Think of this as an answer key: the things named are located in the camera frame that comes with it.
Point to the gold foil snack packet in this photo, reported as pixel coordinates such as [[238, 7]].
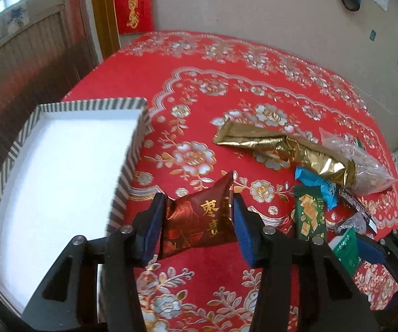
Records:
[[282, 148]]

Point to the dark red snack packet gold print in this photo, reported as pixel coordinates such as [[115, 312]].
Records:
[[199, 221]]

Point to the red floral tablecloth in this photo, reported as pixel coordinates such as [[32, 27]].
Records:
[[219, 58]]

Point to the red paper wall hanging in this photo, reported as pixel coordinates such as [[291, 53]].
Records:
[[133, 3]]

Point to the black snack packet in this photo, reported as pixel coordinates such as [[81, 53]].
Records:
[[356, 207]]

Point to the dark green snack packet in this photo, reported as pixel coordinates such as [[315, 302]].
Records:
[[309, 214]]

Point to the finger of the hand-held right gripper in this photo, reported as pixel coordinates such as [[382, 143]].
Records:
[[368, 250]]

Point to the small clear plastic wrapper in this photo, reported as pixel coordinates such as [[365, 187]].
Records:
[[353, 223]]

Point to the light green snack packet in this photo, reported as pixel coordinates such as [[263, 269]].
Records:
[[346, 249]]

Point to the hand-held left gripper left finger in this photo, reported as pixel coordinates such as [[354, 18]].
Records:
[[152, 222]]

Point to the clear plastic snack bag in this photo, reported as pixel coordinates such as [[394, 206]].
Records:
[[366, 167]]

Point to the striped cardboard box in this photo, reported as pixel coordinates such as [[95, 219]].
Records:
[[64, 166]]

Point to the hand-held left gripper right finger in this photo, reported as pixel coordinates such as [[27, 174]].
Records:
[[245, 236]]

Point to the blue snack packet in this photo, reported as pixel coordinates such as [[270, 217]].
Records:
[[320, 183]]

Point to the wooden door frame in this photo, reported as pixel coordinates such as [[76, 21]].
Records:
[[102, 13]]

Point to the small teal wall sticker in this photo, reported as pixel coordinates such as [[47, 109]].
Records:
[[373, 34]]

